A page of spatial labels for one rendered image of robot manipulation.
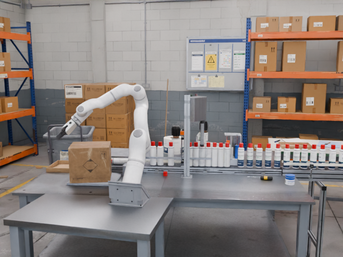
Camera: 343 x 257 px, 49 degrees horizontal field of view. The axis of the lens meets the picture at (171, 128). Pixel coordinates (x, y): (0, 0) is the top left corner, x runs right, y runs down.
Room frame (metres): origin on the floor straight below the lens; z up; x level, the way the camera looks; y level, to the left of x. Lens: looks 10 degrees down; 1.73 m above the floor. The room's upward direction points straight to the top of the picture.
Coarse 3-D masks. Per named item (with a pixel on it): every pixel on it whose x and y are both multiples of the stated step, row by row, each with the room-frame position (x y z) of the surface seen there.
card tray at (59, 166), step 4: (60, 160) 3.34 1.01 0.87; (64, 160) 3.33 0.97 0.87; (52, 164) 3.21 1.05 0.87; (56, 164) 3.30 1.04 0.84; (60, 164) 3.32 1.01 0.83; (64, 164) 3.32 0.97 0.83; (68, 164) 3.32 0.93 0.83; (48, 168) 3.08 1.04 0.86; (52, 168) 3.08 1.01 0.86; (56, 168) 3.07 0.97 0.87; (60, 168) 3.07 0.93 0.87; (64, 168) 3.07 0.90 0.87; (68, 168) 3.07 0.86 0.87; (60, 172) 3.07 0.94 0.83; (64, 172) 3.07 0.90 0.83; (68, 172) 3.07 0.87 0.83
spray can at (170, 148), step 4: (172, 144) 3.11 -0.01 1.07; (168, 148) 3.10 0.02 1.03; (172, 148) 3.09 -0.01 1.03; (168, 152) 3.10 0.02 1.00; (172, 152) 3.09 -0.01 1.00; (168, 156) 3.10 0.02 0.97; (172, 156) 3.09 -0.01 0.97; (168, 160) 3.10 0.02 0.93; (172, 160) 3.09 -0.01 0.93; (168, 164) 3.10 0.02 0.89; (172, 164) 3.09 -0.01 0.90
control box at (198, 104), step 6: (192, 96) 3.04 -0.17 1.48; (198, 96) 3.04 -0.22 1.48; (204, 96) 3.04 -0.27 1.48; (192, 102) 2.93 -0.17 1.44; (198, 102) 2.96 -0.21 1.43; (204, 102) 3.02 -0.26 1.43; (192, 108) 2.93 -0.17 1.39; (198, 108) 2.96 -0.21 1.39; (204, 108) 3.02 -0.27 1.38; (192, 114) 2.93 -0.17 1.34; (198, 114) 2.96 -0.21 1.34; (204, 114) 3.03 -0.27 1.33; (192, 120) 2.93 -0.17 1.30; (198, 120) 2.96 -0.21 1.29
